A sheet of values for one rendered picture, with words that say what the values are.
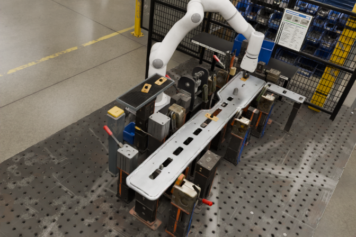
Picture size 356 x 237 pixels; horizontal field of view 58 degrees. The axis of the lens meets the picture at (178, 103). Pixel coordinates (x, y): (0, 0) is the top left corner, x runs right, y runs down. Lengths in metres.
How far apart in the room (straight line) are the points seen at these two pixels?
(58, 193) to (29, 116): 1.75
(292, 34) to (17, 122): 2.64
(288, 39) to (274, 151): 0.90
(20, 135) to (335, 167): 2.67
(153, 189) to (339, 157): 1.48
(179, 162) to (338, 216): 1.85
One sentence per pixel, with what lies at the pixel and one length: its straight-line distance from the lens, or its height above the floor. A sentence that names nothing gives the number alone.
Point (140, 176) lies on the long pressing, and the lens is 1.60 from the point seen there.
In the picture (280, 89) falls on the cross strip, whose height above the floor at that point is 1.00.
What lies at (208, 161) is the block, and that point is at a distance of 1.68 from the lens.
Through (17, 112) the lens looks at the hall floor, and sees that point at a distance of 3.67.
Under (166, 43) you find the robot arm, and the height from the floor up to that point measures 1.29.
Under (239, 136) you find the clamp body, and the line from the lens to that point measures 2.03.
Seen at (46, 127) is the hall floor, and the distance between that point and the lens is 3.42.
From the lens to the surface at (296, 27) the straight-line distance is 2.68.
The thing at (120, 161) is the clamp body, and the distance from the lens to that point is 1.67.
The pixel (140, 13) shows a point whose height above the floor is 0.36.
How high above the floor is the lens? 2.22
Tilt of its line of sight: 36 degrees down
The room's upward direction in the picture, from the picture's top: 9 degrees clockwise
